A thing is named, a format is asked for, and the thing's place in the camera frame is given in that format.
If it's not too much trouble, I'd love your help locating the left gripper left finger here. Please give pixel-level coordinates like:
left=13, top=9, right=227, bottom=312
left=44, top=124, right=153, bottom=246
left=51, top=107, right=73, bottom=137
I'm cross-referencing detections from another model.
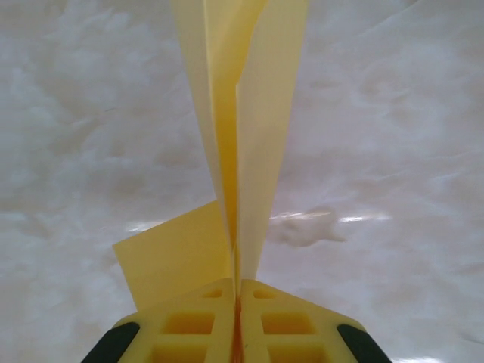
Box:
left=81, top=278, right=238, bottom=363

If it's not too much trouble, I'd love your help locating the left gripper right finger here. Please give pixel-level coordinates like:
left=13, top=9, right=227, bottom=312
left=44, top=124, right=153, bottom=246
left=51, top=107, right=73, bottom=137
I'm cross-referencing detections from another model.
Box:
left=238, top=278, right=390, bottom=363

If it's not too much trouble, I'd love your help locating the yellow paper sheet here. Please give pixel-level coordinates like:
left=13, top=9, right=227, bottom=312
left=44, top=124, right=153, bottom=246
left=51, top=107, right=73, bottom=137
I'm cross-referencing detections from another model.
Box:
left=112, top=0, right=312, bottom=315

